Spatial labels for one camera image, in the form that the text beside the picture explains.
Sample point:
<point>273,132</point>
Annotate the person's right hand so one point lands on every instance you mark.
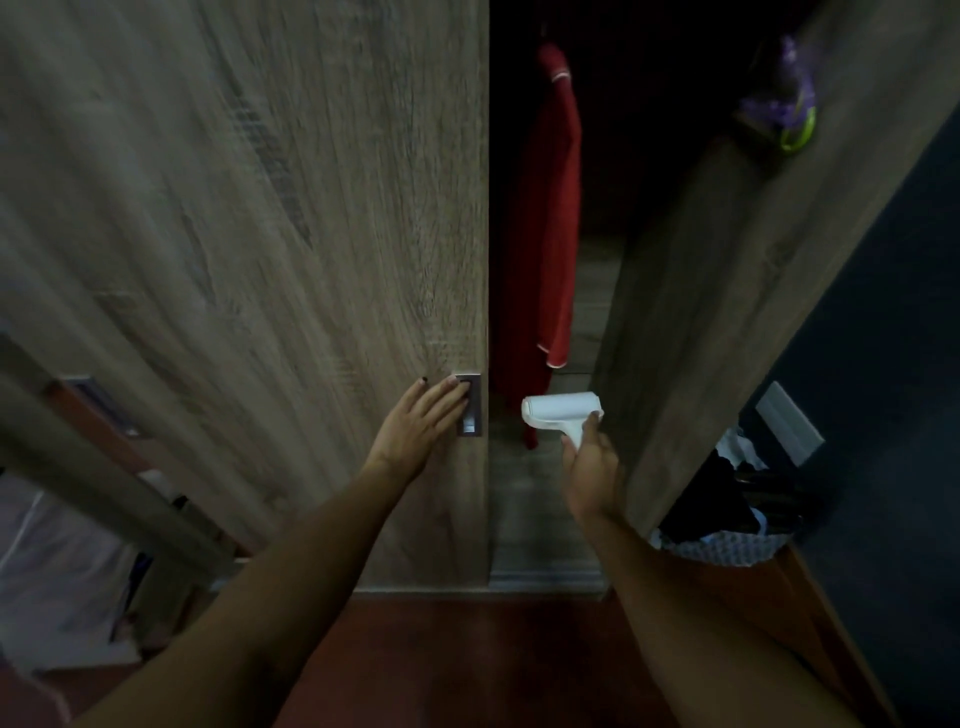
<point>592,480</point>

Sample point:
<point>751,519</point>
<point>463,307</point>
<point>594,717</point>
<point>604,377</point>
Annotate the person's left hand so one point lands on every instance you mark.
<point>412,431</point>

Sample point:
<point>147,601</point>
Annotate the red polo shirt white trim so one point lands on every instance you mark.
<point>540,247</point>

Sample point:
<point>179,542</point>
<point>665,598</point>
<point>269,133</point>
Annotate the wooden wardrobe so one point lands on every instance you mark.
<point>262,225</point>

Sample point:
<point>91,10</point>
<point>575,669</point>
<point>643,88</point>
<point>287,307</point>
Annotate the person's left forearm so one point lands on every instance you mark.
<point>247,615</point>

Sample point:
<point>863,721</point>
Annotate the patterned laundry basket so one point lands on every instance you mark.
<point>720,551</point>

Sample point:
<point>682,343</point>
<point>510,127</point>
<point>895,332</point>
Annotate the white plastic bags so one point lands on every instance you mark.
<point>739,448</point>

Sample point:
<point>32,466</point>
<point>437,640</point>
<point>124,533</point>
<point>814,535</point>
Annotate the grey bedding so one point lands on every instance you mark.
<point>60,570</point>

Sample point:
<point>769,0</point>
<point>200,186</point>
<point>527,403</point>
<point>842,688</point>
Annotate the purple and green hanging item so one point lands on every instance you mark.
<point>784,97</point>

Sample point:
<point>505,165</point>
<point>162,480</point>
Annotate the white wall socket plate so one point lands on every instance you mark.
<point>787,424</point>

